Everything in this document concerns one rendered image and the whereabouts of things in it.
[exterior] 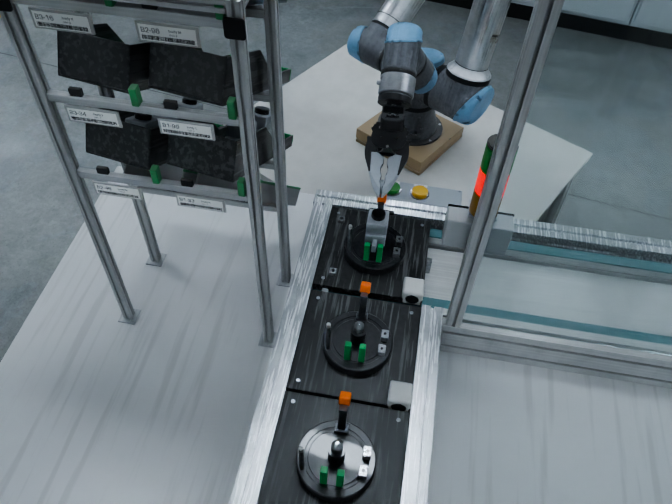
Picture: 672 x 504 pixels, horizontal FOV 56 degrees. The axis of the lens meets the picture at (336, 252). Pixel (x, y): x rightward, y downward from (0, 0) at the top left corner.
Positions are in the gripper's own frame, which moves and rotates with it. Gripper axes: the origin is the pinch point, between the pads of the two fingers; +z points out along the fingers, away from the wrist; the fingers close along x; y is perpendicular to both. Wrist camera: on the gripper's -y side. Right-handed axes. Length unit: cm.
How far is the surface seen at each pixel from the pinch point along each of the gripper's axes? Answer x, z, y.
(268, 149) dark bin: 22.0, -3.2, -10.2
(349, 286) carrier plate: 4.1, 20.2, 9.3
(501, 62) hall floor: -50, -123, 236
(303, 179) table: 23.2, -7.4, 43.4
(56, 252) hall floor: 136, 23, 127
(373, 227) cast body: 0.7, 7.1, 5.9
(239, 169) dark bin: 24.1, 3.2, -20.9
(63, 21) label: 44, -9, -48
